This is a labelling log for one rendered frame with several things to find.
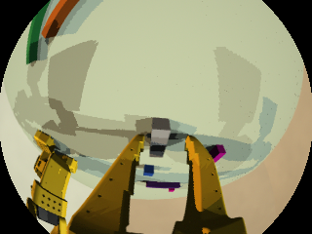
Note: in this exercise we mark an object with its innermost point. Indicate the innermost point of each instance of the small blue block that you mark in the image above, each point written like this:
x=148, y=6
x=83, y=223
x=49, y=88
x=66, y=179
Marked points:
x=148, y=170

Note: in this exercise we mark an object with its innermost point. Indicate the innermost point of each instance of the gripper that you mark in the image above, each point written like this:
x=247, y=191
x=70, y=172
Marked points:
x=107, y=209

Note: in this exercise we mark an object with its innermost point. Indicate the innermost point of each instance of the green rod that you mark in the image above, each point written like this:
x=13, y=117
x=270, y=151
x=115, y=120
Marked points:
x=33, y=36

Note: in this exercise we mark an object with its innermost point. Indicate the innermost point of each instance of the purple rod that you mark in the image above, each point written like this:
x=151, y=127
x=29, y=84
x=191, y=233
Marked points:
x=157, y=184

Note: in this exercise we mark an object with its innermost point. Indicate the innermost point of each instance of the orange rod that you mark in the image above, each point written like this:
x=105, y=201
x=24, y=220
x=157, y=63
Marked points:
x=57, y=17

